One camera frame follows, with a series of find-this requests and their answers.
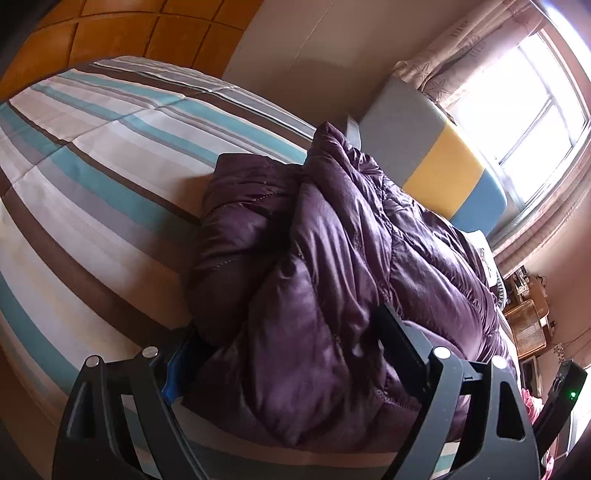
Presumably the bed with striped sheet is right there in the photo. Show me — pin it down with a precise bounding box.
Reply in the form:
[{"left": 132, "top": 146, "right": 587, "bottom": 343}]
[{"left": 0, "top": 55, "right": 522, "bottom": 480}]

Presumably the pink ruffled quilt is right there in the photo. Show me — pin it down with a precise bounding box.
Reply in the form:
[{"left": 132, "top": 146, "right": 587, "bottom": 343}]
[{"left": 521, "top": 388, "right": 546, "bottom": 426}]

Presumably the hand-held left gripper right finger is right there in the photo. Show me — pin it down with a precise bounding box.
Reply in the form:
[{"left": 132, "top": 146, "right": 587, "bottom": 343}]
[{"left": 373, "top": 305, "right": 542, "bottom": 480}]

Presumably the rattan chair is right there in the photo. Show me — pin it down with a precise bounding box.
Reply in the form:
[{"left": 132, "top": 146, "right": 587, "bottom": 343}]
[{"left": 502, "top": 299, "right": 549, "bottom": 359}]

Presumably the pink patterned curtain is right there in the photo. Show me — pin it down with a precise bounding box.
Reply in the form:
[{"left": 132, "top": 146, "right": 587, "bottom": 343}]
[
  {"left": 392, "top": 0, "right": 556, "bottom": 110},
  {"left": 491, "top": 152, "right": 591, "bottom": 280}
]

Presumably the cluttered wooden desk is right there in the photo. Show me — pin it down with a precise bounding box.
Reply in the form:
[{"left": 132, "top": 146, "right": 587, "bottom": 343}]
[{"left": 505, "top": 265, "right": 556, "bottom": 334}]

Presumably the grey yellow blue headboard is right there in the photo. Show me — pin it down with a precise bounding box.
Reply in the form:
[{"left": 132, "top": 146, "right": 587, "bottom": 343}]
[{"left": 344, "top": 76, "right": 509, "bottom": 239}]

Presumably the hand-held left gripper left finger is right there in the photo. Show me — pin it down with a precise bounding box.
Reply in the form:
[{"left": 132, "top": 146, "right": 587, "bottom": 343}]
[{"left": 53, "top": 332, "right": 206, "bottom": 480}]

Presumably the purple puffer jacket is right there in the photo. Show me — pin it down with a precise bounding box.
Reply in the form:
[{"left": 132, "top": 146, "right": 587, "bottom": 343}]
[{"left": 182, "top": 121, "right": 525, "bottom": 456}]

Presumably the white printed pillow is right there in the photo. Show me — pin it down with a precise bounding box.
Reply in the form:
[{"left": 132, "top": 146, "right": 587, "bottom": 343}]
[{"left": 463, "top": 230, "right": 498, "bottom": 283}]

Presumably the window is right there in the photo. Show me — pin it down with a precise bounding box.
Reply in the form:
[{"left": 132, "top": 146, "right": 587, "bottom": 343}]
[{"left": 441, "top": 25, "right": 591, "bottom": 223}]

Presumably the grey storage box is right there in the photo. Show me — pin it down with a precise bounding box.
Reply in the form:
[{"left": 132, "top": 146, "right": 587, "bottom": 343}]
[{"left": 519, "top": 355, "right": 544, "bottom": 397}]

